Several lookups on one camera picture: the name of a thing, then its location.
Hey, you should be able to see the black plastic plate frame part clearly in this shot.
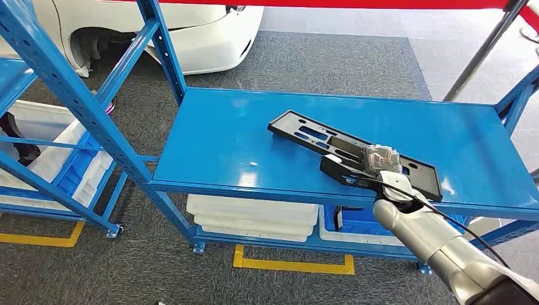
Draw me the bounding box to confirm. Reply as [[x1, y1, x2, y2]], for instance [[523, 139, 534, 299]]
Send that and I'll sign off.
[[267, 110, 444, 203]]

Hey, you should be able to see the blue metal shelf rack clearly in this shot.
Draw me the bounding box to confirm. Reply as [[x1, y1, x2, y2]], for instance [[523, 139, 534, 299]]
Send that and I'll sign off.
[[0, 57, 129, 240], [0, 0, 539, 275]]

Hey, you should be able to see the black moulded part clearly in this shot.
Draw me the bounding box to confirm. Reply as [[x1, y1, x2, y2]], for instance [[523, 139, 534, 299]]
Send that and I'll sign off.
[[0, 112, 42, 167]]

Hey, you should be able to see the white bin with blue insert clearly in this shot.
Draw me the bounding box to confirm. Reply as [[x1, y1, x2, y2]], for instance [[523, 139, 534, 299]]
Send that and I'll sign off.
[[52, 130, 115, 208], [318, 205, 470, 248]]

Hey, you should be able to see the white car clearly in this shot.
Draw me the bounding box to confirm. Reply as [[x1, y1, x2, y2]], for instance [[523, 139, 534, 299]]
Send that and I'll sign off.
[[0, 0, 265, 79]]

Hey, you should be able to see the red barrier belt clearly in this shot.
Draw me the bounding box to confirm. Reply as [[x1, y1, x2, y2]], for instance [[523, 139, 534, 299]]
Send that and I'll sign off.
[[158, 0, 539, 32]]

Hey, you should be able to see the large white plastic tray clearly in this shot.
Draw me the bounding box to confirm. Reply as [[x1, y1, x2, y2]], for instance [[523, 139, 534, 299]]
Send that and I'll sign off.
[[0, 100, 87, 186]]

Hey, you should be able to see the dark metal pole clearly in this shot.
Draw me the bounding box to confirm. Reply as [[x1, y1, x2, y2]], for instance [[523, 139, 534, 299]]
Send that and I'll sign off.
[[442, 0, 531, 103]]

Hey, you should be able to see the black right wrist camera bracket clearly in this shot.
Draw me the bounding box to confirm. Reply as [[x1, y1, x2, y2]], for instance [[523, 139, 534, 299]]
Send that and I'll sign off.
[[319, 153, 382, 190]]

